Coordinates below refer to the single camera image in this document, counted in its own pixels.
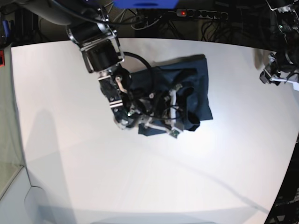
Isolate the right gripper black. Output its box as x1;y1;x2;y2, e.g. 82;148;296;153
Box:
130;91;186;126

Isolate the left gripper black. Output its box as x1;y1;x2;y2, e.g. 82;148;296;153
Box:
259;52;299;85

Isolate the dark blue t-shirt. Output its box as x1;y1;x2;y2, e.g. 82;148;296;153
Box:
128;55;213;136

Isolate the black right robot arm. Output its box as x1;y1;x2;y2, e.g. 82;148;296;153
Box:
17;0;181;132

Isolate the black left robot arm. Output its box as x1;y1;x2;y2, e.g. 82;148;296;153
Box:
260;0;299;86

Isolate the blue plastic box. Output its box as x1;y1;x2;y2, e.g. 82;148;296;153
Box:
113;0;179;9

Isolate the red black object table edge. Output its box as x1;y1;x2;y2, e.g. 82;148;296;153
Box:
0;50;5;67

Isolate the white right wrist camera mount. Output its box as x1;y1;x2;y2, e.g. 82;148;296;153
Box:
143;84;185;139

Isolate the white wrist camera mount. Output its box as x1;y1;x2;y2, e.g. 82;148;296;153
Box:
143;84;185;139
270;78;299;91

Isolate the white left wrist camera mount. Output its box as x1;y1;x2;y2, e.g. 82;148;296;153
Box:
270;78;299;91

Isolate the black power strip red switch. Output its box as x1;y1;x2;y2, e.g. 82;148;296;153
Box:
176;9;228;21

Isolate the blue handled tool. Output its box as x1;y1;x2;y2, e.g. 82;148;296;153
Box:
2;20;11;38

